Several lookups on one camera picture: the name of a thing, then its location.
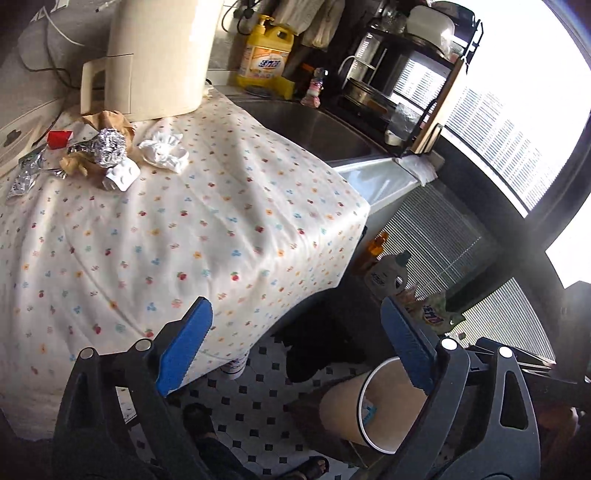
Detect white tissue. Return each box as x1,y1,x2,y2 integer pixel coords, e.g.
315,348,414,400
137,130,190,174

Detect silver foil wrapper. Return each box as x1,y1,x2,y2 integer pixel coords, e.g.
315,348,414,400
7,150,47,200

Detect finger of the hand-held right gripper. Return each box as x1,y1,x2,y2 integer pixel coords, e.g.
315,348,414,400
471,337,578,383

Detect white blister pack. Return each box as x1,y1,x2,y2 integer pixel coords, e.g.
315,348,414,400
102,159,140,191

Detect hanging plastic bags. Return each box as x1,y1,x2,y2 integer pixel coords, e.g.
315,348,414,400
272,0,342,47

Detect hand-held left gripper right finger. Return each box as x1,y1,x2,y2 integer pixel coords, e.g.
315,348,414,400
379,295,541,480

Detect white floral tablecloth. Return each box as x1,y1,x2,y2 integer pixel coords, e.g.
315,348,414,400
0,88,371,439

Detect black power cable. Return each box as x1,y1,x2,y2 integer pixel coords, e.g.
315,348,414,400
18,46,84,93

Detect small pink bottle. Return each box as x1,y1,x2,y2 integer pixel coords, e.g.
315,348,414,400
301,68,328,108

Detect foil ball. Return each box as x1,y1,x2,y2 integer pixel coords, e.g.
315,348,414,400
95,128,127,168

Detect white printed cup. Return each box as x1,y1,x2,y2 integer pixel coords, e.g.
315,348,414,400
221,355,247,379

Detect white base cabinet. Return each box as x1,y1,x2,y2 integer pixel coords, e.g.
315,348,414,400
332,157,423,222

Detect metal pot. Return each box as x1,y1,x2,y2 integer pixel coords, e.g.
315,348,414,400
344,76,393,109

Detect white bottle with green cap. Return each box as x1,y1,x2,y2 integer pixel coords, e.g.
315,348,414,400
365,251,411,296

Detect cream trash bin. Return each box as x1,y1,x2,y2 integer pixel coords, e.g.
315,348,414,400
318,355,444,455

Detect white power cable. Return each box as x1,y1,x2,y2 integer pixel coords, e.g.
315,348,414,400
44,16,86,47

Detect cream air fryer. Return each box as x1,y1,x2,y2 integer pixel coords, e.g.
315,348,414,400
81,0,227,121

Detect orange bottle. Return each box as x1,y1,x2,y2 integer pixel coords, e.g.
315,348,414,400
367,231,389,273

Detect stainless steel sink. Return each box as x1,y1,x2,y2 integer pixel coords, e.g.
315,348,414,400
231,95,393,162

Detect hanging black cable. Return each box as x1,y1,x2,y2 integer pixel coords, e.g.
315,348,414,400
222,0,259,33

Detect metal faucet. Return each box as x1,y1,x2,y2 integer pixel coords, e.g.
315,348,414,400
339,55,375,77

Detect wooden cutting board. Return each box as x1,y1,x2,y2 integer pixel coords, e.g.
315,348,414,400
409,60,469,155

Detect brown paper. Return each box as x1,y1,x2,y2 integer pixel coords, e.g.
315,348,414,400
60,111,137,178

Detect yellow detergent bottle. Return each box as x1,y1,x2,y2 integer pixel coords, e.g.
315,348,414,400
236,14,296,93

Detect clear glass bowl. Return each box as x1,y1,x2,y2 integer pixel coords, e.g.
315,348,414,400
381,4,409,33

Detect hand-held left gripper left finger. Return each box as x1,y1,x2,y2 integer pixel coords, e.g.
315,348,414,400
53,296,214,480

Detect white folded cloth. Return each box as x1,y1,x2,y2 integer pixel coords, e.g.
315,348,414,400
399,154,437,185

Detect black dish rack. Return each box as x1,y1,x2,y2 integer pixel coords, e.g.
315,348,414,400
332,0,485,158

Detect grey window blind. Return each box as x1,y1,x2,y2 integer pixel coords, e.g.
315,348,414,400
452,277,557,361
383,185,490,305

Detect colourful refill packet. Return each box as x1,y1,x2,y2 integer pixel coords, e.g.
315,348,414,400
406,291,465,335

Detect black bag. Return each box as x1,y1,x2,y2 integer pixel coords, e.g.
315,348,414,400
277,305,370,384

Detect white lidded container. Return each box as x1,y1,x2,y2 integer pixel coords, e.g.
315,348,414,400
406,4,455,51

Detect yellow sponge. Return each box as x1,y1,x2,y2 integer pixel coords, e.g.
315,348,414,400
270,78,296,100

